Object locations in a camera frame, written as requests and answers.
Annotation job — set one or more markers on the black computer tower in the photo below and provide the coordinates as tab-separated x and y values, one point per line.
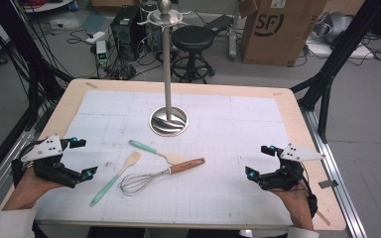
125	33

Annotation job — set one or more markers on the person's right hand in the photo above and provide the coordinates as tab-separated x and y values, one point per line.
297	201

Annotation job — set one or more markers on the black flat case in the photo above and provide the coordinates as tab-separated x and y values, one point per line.
218	23

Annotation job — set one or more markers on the white metal stand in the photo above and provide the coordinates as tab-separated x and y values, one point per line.
233	36

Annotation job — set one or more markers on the person's left hand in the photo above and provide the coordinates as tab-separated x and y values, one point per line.
33	188

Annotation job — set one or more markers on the beige tape strip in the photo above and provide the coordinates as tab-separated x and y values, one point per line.
91	85

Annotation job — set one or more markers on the grey tape piece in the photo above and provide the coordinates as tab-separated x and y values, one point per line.
328	184

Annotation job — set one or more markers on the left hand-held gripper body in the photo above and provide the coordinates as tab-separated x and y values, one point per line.
43	150

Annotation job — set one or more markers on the aluminium frame rail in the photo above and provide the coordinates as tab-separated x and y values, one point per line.
340	191
3	172

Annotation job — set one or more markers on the grey rounded object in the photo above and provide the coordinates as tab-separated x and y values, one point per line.
334	26

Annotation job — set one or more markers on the white power strip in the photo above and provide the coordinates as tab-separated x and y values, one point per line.
96	36

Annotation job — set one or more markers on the steel utensil rack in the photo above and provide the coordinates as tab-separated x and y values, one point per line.
168	82

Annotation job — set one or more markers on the white grid mat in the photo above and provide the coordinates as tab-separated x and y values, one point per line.
228	132

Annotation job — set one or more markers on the black metal frame post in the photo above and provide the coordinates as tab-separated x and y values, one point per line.
344	43
29	59

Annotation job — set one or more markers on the cardboard box with round logo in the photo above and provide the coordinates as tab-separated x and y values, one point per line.
278	46

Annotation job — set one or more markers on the white device with green display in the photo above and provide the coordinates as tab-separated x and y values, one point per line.
101	51

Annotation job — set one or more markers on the black round stool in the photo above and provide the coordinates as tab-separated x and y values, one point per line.
191	38

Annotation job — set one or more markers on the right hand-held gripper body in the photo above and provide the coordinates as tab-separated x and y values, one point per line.
287	175

